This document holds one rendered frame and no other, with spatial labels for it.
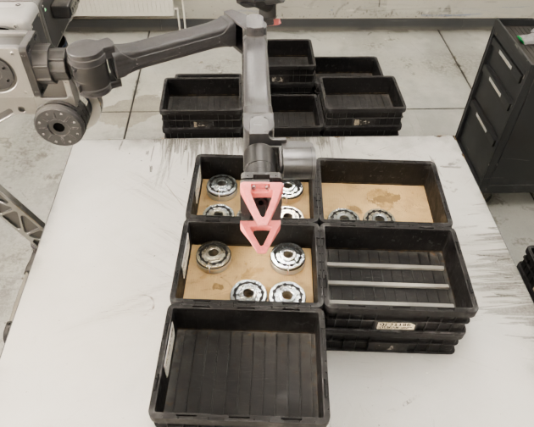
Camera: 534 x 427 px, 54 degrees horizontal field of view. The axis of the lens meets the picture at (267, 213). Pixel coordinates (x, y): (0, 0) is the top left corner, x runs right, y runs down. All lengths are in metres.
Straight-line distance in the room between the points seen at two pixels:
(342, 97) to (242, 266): 1.54
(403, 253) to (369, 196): 0.26
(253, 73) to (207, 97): 1.73
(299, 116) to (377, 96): 0.43
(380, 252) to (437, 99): 2.41
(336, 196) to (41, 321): 1.01
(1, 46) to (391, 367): 1.26
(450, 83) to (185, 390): 3.27
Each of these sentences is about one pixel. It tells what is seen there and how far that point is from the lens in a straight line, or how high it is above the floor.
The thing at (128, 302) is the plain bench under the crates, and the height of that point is 0.70.
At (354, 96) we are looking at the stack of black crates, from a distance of 2.91.
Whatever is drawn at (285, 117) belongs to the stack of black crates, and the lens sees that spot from 2.90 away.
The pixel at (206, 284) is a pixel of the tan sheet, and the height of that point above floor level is 0.83.
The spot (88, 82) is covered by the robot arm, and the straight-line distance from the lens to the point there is 1.22.
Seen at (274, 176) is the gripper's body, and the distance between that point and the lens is 0.83.
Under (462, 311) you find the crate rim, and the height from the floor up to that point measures 0.93.
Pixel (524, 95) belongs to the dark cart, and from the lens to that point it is 2.70.
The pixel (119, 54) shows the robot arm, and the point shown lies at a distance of 1.22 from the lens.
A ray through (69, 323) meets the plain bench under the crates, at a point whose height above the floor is 0.70.
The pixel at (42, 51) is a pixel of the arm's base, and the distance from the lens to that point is 1.26.
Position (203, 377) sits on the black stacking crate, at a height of 0.83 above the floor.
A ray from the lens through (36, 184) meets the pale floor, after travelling 3.27.
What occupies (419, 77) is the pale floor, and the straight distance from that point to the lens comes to 4.15.
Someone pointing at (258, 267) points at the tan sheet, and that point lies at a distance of 1.56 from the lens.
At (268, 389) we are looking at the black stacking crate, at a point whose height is 0.83.
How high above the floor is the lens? 2.06
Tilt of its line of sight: 46 degrees down
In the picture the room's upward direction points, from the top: 2 degrees clockwise
